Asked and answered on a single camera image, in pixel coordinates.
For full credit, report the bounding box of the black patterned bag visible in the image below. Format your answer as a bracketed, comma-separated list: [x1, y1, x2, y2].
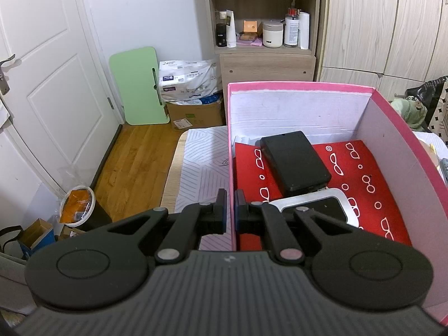
[402, 75, 448, 134]

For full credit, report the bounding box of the light wooden wardrobe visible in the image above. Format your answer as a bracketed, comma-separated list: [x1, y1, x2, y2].
[317, 0, 448, 102]

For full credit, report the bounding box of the green folding board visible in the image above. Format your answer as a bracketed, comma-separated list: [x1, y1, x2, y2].
[108, 45, 171, 126]

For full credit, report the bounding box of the white labelled bottle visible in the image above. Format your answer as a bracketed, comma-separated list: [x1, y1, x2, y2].
[284, 14, 300, 47]

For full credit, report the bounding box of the black trash bin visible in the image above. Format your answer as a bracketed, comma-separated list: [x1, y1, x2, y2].
[58, 185, 113, 233]

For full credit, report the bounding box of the green plush toy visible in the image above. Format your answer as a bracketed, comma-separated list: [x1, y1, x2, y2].
[390, 96, 428, 130]

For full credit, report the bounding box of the silver-framed tablet device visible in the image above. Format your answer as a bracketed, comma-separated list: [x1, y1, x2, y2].
[271, 188, 360, 228]

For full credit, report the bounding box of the red glasses-print cloth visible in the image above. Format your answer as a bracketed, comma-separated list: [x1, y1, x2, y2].
[233, 140, 413, 252]

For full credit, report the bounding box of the white striped table mat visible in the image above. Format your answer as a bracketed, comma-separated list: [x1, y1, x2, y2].
[174, 126, 233, 252]

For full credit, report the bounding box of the pink cardboard box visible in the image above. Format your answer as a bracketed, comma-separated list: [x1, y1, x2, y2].
[226, 81, 448, 326]

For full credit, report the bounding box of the white round jar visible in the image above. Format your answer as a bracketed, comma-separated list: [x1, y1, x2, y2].
[262, 21, 283, 48]

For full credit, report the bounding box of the blue cardboard box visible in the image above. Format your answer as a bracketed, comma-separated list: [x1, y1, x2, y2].
[19, 218, 55, 260]

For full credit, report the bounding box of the brown cardboard box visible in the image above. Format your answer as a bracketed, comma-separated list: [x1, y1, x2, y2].
[165, 96, 226, 133]

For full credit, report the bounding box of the black rectangular case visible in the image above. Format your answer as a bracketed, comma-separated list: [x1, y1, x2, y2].
[260, 130, 332, 198]

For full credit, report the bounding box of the white tissue roll pack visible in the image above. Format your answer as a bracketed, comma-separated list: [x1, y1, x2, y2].
[158, 59, 223, 103]

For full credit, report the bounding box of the metal door handle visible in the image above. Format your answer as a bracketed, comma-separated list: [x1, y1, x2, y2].
[0, 54, 16, 95]

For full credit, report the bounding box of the white cosmetic tube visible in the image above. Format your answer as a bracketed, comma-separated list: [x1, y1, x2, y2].
[226, 10, 238, 48]

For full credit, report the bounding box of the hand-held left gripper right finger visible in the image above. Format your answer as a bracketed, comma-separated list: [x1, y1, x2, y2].
[234, 189, 355, 265]

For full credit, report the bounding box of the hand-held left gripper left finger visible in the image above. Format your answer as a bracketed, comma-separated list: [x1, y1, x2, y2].
[105, 188, 227, 266]

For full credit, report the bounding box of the small orange box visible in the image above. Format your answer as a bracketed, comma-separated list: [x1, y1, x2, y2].
[243, 20, 263, 37]

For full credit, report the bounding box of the white door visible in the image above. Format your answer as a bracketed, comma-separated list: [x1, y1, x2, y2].
[0, 0, 123, 197]

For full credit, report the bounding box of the wooden shelf cabinet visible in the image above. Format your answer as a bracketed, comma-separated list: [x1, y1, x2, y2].
[202, 0, 330, 84]

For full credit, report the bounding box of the tall white tube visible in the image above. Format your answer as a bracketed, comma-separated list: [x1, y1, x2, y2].
[298, 12, 311, 50]

